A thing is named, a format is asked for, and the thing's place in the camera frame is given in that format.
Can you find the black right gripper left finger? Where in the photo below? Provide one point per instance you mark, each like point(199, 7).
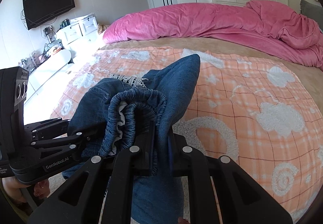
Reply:
point(101, 190)

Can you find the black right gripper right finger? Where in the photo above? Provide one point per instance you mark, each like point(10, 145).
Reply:
point(220, 191)

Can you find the blue denim pants lace hem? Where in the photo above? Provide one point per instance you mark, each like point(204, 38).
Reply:
point(127, 107)

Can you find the person right hand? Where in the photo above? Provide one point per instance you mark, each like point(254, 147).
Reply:
point(181, 220)

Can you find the white low bench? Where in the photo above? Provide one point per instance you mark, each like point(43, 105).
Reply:
point(49, 68)

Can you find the orange plaid bear blanket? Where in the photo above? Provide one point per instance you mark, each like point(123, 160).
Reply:
point(257, 112)

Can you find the white drawer cabinet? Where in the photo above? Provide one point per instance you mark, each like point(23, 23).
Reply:
point(77, 28)

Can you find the pink duvet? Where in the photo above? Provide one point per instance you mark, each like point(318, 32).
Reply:
point(270, 27)

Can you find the grey quilted headboard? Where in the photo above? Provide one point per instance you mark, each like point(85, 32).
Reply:
point(313, 12)

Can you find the black wall television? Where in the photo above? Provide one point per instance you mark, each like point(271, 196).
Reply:
point(38, 12)

